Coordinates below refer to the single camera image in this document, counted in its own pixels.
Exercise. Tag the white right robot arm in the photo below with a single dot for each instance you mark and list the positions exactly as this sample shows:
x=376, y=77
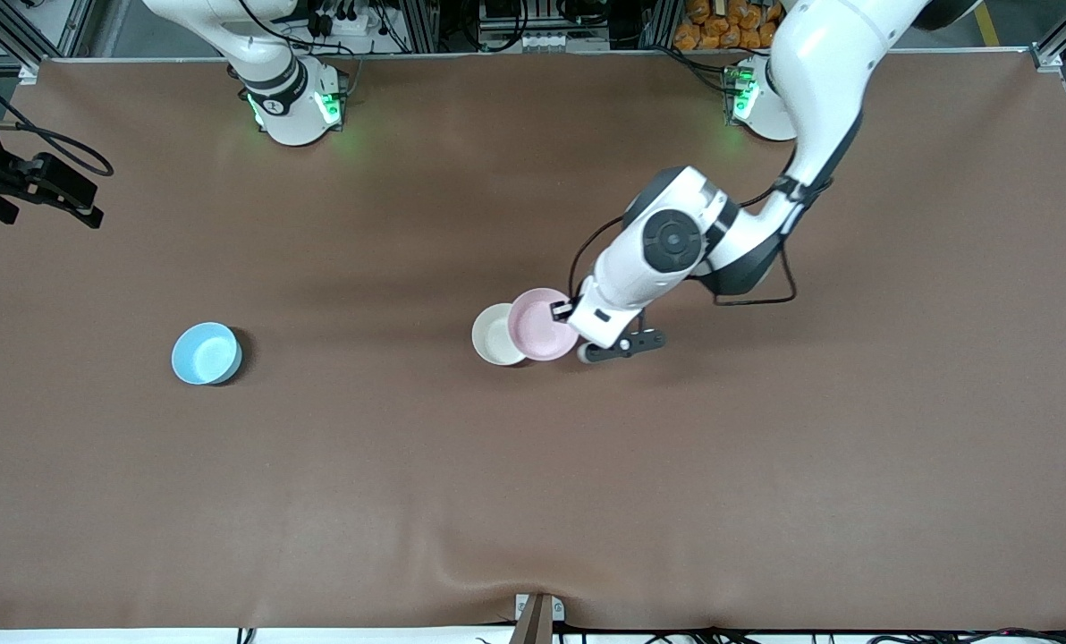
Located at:
x=291, y=112

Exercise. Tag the brown table cover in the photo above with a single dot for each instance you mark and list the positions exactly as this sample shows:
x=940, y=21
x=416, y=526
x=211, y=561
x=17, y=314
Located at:
x=533, y=492

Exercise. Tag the grey metal mount bracket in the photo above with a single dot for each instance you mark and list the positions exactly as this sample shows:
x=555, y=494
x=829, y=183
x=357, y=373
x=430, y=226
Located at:
x=557, y=610

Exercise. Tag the white socket strip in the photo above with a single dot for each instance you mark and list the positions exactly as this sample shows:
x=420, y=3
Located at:
x=542, y=41

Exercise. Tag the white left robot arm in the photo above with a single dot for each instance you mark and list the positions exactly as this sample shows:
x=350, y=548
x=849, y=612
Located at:
x=819, y=80

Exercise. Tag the power strip with black plugs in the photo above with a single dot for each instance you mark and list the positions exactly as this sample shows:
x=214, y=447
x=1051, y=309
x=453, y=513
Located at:
x=341, y=25

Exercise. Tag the white bowl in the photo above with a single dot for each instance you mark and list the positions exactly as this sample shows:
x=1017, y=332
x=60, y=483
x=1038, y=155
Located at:
x=493, y=335

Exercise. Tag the bag of orange snacks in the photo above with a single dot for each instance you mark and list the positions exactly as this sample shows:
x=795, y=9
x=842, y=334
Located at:
x=730, y=25

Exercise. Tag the brown camera pole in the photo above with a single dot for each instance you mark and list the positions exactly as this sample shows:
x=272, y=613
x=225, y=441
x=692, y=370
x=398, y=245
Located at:
x=533, y=626

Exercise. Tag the light blue bowl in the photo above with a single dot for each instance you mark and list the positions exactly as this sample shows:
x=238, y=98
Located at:
x=204, y=356

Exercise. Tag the pink bowl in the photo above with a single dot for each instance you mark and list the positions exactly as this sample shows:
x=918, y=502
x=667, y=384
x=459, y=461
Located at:
x=540, y=326

